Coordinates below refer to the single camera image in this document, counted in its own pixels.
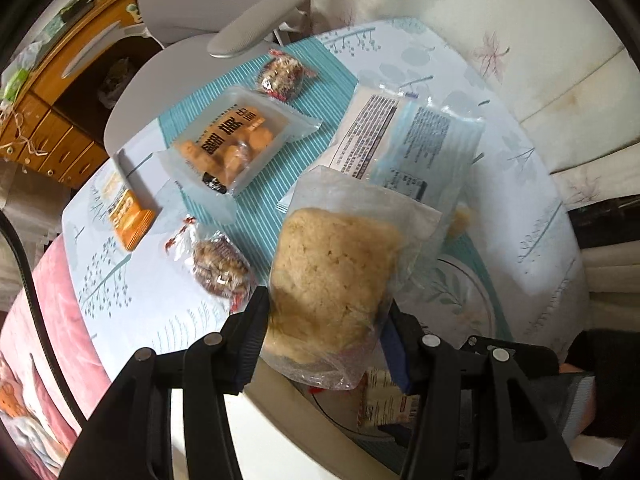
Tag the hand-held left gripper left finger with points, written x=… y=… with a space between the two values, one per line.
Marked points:
x=245 y=355

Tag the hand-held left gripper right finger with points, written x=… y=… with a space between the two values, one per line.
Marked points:
x=395 y=360

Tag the white plastic bin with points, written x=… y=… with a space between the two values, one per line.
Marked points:
x=270 y=435

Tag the clear bag of crumbly pastry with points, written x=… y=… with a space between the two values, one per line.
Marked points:
x=325 y=270

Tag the blue striped clear packet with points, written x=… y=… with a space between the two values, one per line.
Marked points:
x=430 y=150

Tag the white packet with text label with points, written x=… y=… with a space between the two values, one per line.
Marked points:
x=360 y=130

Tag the red label snack packet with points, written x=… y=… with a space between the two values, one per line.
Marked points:
x=385 y=405

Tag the clear nut candy packet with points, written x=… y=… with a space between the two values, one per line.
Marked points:
x=220 y=265
x=282 y=77

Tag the orange snack bar packet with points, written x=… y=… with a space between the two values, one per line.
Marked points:
x=127 y=215

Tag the pink blanket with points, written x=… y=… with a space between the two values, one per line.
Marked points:
x=55 y=310

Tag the orange cracker tray packet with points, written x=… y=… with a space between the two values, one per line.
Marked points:
x=235 y=145

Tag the tree print tablecloth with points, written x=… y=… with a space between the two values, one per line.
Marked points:
x=525 y=185

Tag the orange plush toy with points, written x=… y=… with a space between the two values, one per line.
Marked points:
x=7 y=397

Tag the teal striped table mat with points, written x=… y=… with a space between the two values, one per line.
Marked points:
x=330 y=90

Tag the wooden desk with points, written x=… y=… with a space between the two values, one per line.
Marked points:
x=65 y=125

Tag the grey office chair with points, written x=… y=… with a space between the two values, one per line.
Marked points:
x=190 y=0

